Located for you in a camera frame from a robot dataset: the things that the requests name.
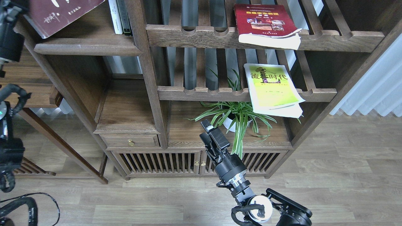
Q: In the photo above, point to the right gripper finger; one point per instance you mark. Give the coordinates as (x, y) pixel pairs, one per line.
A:
(219, 138)
(210, 145)

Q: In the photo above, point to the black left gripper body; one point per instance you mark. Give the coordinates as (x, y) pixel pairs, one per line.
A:
(11, 43)

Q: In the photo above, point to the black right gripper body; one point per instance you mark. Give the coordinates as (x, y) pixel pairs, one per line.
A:
(229, 167)

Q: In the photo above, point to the maroon book white characters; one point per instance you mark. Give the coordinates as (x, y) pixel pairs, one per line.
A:
(49, 16)

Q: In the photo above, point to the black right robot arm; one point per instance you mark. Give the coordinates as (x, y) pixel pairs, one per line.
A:
(251, 209)

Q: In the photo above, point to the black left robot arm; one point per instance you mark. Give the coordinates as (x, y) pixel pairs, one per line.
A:
(13, 98)

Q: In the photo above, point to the white plant pot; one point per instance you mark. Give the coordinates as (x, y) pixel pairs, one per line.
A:
(236, 121)

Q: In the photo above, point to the green spider plant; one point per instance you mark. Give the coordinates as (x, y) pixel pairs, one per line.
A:
(220, 110)

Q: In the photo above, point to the yellow-green book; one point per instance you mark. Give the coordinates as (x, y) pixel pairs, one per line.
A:
(272, 91)

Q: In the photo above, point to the dark wooden bookshelf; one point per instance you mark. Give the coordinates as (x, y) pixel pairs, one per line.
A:
(143, 88)

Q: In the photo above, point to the white upright book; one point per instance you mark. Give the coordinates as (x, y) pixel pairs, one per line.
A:
(115, 16)

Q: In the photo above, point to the dark green upright book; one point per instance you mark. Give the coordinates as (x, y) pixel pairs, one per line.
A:
(124, 18)

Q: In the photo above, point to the red book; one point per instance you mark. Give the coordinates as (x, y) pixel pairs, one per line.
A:
(267, 26)

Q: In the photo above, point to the white curtain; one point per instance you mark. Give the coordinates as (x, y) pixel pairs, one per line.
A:
(379, 91)

